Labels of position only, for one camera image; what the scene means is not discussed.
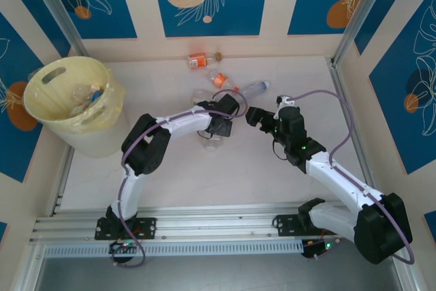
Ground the circuit board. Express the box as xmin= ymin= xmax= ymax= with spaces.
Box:
xmin=108 ymin=240 xmax=140 ymax=255
xmin=302 ymin=239 xmax=339 ymax=260

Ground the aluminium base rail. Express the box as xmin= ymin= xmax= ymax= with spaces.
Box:
xmin=29 ymin=202 xmax=408 ymax=247

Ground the clear bottle large white label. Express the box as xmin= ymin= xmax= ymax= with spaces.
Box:
xmin=198 ymin=130 xmax=225 ymax=153

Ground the clear blue-tinted water bottle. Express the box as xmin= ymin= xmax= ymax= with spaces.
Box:
xmin=239 ymin=79 xmax=271 ymax=98

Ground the clear bottle blue label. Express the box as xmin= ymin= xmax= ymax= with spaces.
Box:
xmin=89 ymin=88 xmax=106 ymax=104

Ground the grey metal panel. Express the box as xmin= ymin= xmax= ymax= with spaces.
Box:
xmin=33 ymin=253 xmax=399 ymax=291

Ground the slotted grey cable duct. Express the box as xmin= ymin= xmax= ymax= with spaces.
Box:
xmin=43 ymin=239 xmax=305 ymax=258

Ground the right aluminium post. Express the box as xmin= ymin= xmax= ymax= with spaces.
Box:
xmin=332 ymin=0 xmax=393 ymax=67

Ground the left circuit board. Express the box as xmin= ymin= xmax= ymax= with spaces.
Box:
xmin=108 ymin=240 xmax=140 ymax=255

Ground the pale yellow plastic bin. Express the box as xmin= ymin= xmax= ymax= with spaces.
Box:
xmin=23 ymin=56 xmax=129 ymax=159

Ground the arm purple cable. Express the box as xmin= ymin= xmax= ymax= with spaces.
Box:
xmin=288 ymin=89 xmax=416 ymax=265
xmin=112 ymin=89 xmax=248 ymax=269

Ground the left aluminium post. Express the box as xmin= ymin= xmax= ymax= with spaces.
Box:
xmin=22 ymin=0 xmax=92 ymax=63

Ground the orange soda bottle orange cap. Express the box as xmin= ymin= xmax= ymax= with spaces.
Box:
xmin=207 ymin=69 xmax=240 ymax=93

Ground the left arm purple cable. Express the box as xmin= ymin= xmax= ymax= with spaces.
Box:
xmin=112 ymin=89 xmax=248 ymax=269

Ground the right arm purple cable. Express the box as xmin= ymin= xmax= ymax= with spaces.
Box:
xmin=288 ymin=89 xmax=416 ymax=265

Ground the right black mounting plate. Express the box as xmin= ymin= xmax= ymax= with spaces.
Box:
xmin=273 ymin=213 xmax=339 ymax=238

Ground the aluminium post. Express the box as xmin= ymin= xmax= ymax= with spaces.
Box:
xmin=332 ymin=0 xmax=393 ymax=67
xmin=22 ymin=0 xmax=92 ymax=63

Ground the orange label bottle brown cap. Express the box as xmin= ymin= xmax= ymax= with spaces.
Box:
xmin=187 ymin=51 xmax=223 ymax=70

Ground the right aluminium side rail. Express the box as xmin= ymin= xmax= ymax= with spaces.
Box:
xmin=326 ymin=57 xmax=409 ymax=291

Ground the left aluminium side rail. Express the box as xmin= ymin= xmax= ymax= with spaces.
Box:
xmin=50 ymin=146 xmax=75 ymax=219

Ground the black mounting plate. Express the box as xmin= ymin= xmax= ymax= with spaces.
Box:
xmin=94 ymin=217 xmax=158 ymax=241
xmin=273 ymin=213 xmax=339 ymax=238

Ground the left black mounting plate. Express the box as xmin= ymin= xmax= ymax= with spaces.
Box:
xmin=94 ymin=217 xmax=158 ymax=241

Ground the right circuit board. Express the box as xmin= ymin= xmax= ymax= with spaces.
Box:
xmin=302 ymin=239 xmax=339 ymax=260

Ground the clear bottle green-white label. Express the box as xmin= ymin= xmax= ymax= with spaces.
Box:
xmin=192 ymin=88 xmax=221 ymax=105

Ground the aluminium side rail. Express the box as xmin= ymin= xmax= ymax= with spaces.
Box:
xmin=50 ymin=146 xmax=75 ymax=219
xmin=326 ymin=57 xmax=409 ymax=291

